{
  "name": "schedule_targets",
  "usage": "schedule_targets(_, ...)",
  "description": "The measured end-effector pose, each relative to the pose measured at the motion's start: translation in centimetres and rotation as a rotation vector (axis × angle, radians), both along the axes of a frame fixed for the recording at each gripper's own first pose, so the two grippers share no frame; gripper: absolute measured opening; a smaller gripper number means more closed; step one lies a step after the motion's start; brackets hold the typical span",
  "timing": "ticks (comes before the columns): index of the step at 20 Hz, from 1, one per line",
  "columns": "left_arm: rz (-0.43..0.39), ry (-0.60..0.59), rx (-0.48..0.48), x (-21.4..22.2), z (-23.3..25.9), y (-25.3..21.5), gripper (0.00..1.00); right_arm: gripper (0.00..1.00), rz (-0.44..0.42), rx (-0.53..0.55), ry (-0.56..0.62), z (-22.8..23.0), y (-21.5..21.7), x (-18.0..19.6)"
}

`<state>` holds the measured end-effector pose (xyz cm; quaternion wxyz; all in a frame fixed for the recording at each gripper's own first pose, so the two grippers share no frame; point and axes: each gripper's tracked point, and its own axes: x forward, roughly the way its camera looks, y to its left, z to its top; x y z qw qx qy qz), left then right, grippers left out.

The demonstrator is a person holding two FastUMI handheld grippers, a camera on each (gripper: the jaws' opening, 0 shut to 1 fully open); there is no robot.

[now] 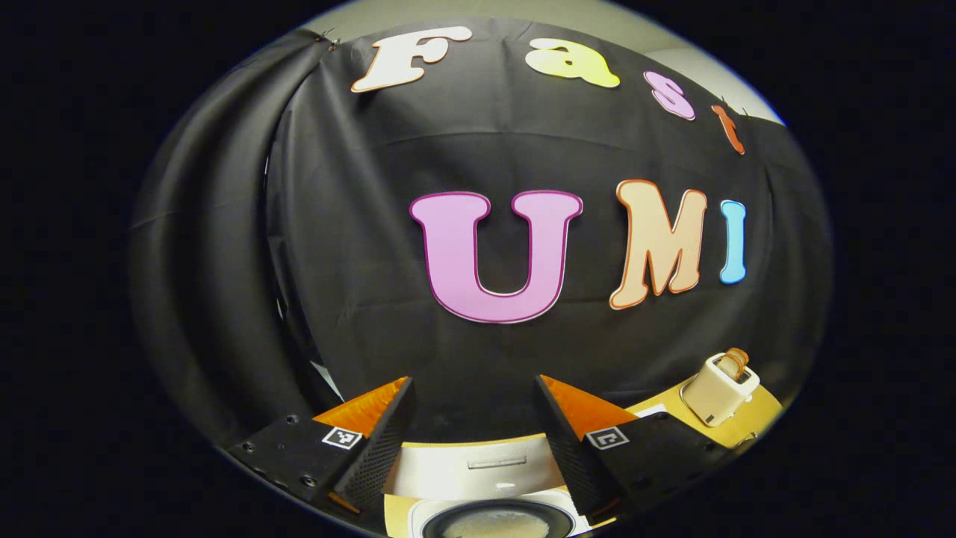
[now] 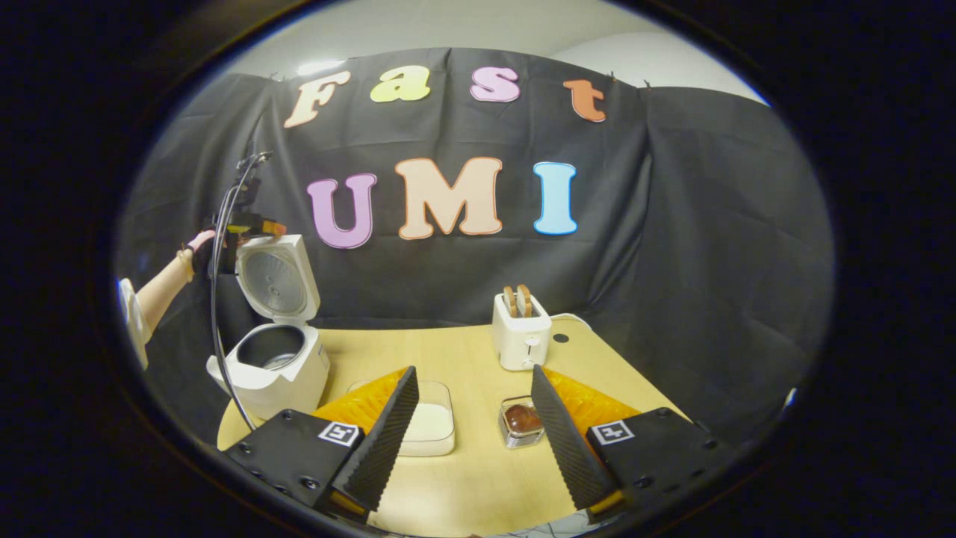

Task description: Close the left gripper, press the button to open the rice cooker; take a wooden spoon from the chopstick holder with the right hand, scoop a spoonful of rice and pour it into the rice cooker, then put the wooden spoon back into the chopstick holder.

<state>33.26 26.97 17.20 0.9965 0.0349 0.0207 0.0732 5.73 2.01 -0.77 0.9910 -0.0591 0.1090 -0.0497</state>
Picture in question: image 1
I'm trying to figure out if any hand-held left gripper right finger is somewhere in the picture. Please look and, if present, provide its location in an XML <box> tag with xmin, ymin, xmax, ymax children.
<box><xmin>533</xmin><ymin>374</ymin><xmax>740</xmax><ymax>524</ymax></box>

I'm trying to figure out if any white rice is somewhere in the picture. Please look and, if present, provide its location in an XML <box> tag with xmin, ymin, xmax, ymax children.
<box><xmin>441</xmin><ymin>512</ymin><xmax>550</xmax><ymax>538</ymax></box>

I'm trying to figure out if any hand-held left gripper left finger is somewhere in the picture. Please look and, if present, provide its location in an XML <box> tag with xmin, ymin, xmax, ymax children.
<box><xmin>228</xmin><ymin>376</ymin><xmax>417</xmax><ymax>516</ymax></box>

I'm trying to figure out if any white rice cooker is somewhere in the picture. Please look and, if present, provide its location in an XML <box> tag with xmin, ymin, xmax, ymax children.
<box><xmin>385</xmin><ymin>433</ymin><xmax>598</xmax><ymax>538</ymax></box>

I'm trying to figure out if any white toaster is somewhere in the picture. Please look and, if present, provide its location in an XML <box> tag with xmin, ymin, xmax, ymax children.
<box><xmin>680</xmin><ymin>353</ymin><xmax>761</xmax><ymax>428</ymax></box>

